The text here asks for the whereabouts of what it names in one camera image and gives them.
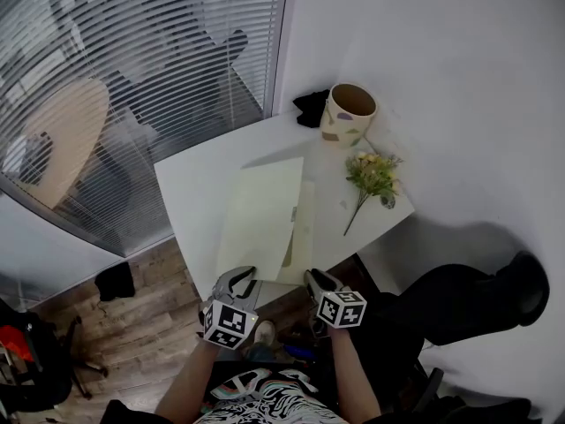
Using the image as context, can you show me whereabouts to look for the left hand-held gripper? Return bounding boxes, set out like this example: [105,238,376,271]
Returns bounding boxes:
[201,265,261,352]

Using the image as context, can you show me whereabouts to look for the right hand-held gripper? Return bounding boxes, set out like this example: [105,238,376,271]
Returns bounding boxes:
[303,269,368,339]

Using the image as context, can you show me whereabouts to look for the cream folder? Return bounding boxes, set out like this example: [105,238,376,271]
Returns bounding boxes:
[215,156,317,284]

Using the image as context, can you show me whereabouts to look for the person's right forearm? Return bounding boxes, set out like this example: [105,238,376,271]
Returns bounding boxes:
[327,324,383,424]

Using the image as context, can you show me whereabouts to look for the person's left forearm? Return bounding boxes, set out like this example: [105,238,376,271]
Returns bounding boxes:
[154,337,222,424]

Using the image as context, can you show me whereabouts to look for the person's white sneaker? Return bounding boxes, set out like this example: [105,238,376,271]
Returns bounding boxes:
[253,320,277,348]

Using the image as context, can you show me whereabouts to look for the person's jeans leg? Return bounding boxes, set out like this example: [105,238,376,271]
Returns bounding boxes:
[245,342,277,364]

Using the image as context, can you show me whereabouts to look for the black device blue screen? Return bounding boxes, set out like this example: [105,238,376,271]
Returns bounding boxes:
[282,344,317,364]

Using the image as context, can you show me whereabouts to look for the white table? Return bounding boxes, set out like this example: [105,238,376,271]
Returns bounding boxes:
[153,111,416,309]

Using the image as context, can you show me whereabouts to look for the artificial flower bouquet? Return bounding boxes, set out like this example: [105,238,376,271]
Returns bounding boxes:
[343,150,404,237]

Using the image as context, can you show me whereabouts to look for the person's printed shirt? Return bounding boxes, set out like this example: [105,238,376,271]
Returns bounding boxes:
[193,367,350,424]

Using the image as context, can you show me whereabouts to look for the black floor cloth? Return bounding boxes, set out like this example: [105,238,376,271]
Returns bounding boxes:
[94,261,136,302]

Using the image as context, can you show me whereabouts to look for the black mesh headrest office chair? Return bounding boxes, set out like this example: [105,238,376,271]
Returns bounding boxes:
[370,249,551,414]

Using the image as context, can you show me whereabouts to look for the cream patterned vase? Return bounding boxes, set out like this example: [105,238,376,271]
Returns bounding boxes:
[318,82,379,150]

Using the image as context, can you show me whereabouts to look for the black cloth bundle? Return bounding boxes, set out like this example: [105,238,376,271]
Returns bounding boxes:
[292,89,330,128]

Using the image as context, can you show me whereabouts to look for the black swivel office chair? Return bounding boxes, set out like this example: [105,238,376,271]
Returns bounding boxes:
[0,298,109,414]

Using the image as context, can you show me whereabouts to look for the round wooden table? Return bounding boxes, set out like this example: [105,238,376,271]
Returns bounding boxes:
[19,77,110,209]

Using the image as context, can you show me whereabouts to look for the orange object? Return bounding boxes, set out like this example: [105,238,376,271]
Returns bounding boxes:
[0,324,34,364]

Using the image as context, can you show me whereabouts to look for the grey window blinds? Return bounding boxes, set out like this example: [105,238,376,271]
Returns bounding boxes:
[0,0,290,258]

